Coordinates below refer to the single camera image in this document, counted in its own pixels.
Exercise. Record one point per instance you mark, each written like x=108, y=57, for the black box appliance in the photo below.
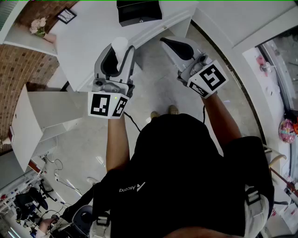
x=137, y=12

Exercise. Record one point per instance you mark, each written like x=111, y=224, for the black picture frame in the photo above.
x=66, y=15

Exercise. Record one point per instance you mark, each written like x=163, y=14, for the person's black shirt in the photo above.
x=177, y=176

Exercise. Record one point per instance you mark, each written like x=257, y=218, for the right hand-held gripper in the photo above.
x=213, y=76

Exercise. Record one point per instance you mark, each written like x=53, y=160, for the person's right forearm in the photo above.
x=223, y=120

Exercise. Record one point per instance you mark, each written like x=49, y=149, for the wooden chair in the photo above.
x=278, y=159

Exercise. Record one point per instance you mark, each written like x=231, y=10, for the person's tan left shoe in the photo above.
x=154, y=114

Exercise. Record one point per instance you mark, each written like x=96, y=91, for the white cabinet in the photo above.
x=30, y=130

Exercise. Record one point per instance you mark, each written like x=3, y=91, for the person's left forearm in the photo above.
x=117, y=144

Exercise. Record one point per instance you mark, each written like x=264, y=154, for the pink vase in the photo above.
x=50, y=37

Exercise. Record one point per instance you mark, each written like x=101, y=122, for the colourful round bag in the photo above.
x=287, y=130

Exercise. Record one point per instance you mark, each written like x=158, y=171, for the person's tan right shoe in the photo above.
x=173, y=109

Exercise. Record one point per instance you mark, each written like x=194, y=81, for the black office chair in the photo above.
x=35, y=201

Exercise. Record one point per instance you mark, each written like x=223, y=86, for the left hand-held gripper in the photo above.
x=100, y=105

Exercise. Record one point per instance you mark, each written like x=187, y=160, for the pale pink flower bouquet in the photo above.
x=37, y=25

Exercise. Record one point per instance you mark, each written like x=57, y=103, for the pink toy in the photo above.
x=260, y=61

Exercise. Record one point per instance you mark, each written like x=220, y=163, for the person's tan shoe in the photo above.
x=173, y=109
x=154, y=114

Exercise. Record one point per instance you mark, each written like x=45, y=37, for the orange object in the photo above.
x=295, y=127

